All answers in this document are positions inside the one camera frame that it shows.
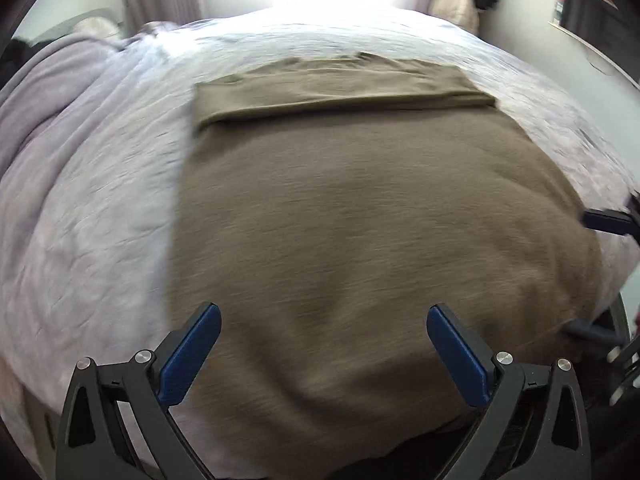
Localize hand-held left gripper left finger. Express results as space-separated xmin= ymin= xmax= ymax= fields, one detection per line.
xmin=55 ymin=302 xmax=223 ymax=480

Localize lavender fleece blanket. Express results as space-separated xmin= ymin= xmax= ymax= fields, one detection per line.
xmin=0 ymin=22 xmax=168 ymax=178

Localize beige bag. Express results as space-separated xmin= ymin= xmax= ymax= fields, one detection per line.
xmin=429 ymin=0 xmax=481 ymax=32

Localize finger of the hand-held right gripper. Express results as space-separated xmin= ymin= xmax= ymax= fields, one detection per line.
xmin=565 ymin=317 xmax=629 ymax=348
xmin=582 ymin=209 xmax=640 ymax=248

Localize grey headboard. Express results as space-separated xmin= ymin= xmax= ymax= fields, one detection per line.
xmin=12 ymin=7 xmax=120 ymax=56

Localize brown knit garment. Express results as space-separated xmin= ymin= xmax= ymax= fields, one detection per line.
xmin=167 ymin=52 xmax=608 ymax=480

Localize bed with lavender bedspread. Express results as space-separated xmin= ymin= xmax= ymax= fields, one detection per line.
xmin=0 ymin=5 xmax=640 ymax=480

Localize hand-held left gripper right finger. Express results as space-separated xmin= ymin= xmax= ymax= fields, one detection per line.
xmin=426 ymin=303 xmax=593 ymax=480

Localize round white pillow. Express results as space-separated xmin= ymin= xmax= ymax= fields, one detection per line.
xmin=72 ymin=16 xmax=122 ymax=42

